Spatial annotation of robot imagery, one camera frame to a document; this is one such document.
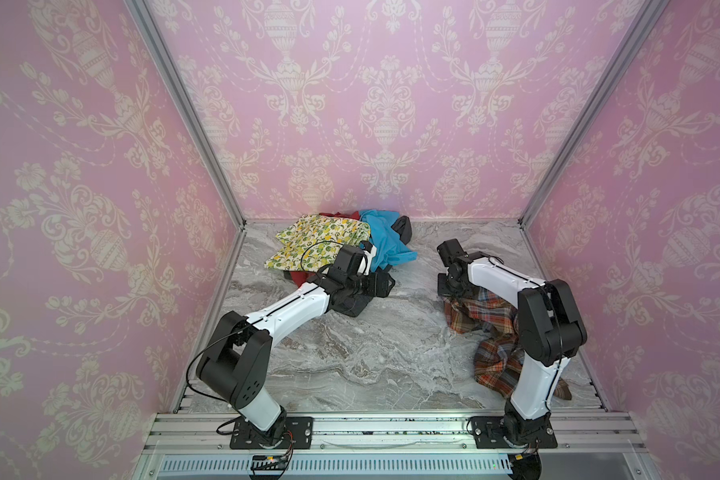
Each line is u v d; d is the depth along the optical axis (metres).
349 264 0.67
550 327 0.50
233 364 0.44
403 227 1.13
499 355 0.80
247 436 0.73
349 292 0.74
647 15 0.69
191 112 0.88
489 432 0.73
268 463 0.73
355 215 1.09
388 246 0.97
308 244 1.03
